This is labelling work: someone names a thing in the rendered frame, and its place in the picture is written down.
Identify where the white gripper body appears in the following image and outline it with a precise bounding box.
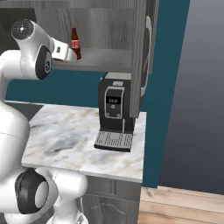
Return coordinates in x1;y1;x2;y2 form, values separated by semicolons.
64;45;79;63

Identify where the grey base cupboard door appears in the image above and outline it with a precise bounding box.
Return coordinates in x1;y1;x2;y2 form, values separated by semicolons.
78;192;142;224

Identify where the dark range hood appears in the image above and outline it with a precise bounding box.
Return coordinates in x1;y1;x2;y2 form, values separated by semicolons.
0;7;37;55

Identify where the grey wood wall cabinet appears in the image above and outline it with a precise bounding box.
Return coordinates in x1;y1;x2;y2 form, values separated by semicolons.
0;0;138;74

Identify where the pale curved door handle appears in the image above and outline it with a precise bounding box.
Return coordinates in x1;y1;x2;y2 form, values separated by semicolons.
140;15;153;98

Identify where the grey wood cabinet door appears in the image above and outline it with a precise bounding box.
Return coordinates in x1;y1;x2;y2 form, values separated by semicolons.
129;0;160;119

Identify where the black hob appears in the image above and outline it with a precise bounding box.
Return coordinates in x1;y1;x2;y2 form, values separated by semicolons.
4;101;45;121

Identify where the brown bottled drink, red label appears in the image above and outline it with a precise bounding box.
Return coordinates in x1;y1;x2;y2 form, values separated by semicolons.
71;27;83;61

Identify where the black coffee machine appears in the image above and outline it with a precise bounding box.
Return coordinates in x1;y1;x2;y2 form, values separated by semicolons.
93;71;137;153

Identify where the grey drawer front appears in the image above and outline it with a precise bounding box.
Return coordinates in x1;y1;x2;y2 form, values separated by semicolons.
86;175;143;203

